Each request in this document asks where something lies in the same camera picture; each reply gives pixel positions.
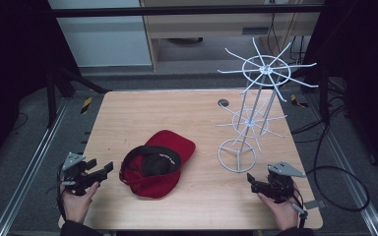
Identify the white cabinet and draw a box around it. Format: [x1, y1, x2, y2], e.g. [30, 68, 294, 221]
[47, 0, 154, 69]

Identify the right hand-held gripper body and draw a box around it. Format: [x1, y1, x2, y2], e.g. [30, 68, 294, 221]
[255, 160, 307, 205]

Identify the light wooden desk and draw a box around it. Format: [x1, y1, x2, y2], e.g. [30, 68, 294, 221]
[139, 0, 324, 72]

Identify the red baseball cap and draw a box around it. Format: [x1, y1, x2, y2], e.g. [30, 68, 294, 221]
[118, 129, 197, 200]

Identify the black curtain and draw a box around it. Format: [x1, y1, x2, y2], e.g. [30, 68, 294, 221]
[0, 0, 82, 178]
[303, 0, 378, 183]

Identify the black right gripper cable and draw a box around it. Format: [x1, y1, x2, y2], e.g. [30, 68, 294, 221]
[288, 188, 310, 229]

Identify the black metal stand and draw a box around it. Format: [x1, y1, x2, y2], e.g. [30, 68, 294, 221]
[44, 60, 113, 130]

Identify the black horizontal frame bar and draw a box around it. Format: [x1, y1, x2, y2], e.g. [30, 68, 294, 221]
[50, 3, 327, 19]

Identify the white wire hat rack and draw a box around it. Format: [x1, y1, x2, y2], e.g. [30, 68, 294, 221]
[216, 36, 320, 174]

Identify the grey flat tag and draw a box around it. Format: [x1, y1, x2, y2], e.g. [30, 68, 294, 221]
[304, 199, 328, 210]

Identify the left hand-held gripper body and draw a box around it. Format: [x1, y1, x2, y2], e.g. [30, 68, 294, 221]
[59, 151, 109, 197]

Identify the aluminium floor rail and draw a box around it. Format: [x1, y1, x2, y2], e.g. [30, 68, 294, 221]
[0, 97, 71, 236]
[303, 92, 378, 236]

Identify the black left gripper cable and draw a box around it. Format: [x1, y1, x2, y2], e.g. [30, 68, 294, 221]
[55, 162, 68, 221]

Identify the black looped floor cable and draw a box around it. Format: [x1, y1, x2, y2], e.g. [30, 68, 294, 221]
[289, 77, 372, 213]

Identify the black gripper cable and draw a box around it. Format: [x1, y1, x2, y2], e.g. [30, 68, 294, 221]
[55, 162, 68, 221]
[288, 188, 310, 229]

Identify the person's left hand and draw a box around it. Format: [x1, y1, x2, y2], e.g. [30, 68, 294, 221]
[60, 181, 101, 225]

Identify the person's right hand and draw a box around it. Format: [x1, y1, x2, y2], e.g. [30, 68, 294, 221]
[256, 191, 300, 232]

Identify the hanging black cables bundle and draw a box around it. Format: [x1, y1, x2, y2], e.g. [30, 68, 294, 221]
[266, 0, 311, 65]

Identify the yellow black striped tape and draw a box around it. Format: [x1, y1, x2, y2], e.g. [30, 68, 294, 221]
[289, 93, 310, 109]
[80, 96, 94, 115]

